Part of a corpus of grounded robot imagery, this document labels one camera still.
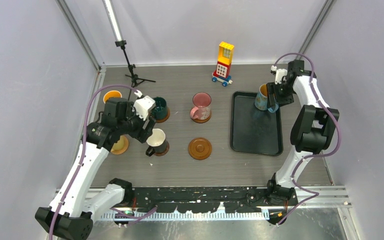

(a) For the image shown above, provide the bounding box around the toy brick tower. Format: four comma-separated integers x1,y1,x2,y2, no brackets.
211,41,235,87

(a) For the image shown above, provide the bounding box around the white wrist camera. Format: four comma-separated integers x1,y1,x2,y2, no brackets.
133,90,156,121
270,65,288,85

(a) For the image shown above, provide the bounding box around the dark walnut coaster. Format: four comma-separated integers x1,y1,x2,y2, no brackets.
153,140,170,157

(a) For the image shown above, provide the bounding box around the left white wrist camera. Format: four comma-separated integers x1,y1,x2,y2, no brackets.
133,90,156,121

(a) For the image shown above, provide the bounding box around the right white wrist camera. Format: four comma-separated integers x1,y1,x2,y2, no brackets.
270,65,288,85

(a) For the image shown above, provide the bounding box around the blue mug yellow inside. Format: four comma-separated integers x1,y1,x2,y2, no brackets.
254,84,279,113

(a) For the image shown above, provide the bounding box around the cork coaster front left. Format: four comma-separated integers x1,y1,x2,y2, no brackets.
114,135,129,155

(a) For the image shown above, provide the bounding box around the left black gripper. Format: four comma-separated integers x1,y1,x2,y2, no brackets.
117,102,156,143

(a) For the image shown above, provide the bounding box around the dark green mug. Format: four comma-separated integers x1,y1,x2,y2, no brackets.
151,96,168,121

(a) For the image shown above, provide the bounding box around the wooden ringed coaster front right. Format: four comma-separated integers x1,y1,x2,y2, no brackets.
187,137,213,161

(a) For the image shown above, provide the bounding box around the wooden ringed coaster back right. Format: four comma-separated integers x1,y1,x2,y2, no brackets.
192,111,212,124

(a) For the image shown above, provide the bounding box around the black tripod with light pole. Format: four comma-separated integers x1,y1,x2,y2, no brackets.
102,0,156,88

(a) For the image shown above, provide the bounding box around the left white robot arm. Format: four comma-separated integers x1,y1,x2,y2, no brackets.
35,96,156,240

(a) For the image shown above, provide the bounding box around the black serving tray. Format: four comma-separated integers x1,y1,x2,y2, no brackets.
230,91,284,156

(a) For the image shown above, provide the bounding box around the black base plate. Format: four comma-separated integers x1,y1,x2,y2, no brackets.
115,186,298,214

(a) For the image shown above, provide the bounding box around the white patterned mug orange inside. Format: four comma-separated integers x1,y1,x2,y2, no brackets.
102,90,123,103

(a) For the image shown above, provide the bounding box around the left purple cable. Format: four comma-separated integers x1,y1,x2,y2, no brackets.
48,84,159,240

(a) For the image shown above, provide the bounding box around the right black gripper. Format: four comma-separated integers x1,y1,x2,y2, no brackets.
265,80,295,109

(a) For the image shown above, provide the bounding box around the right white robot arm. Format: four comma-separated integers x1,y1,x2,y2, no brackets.
265,60,340,205

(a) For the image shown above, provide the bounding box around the pink mug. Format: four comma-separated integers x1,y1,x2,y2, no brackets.
189,92,212,120

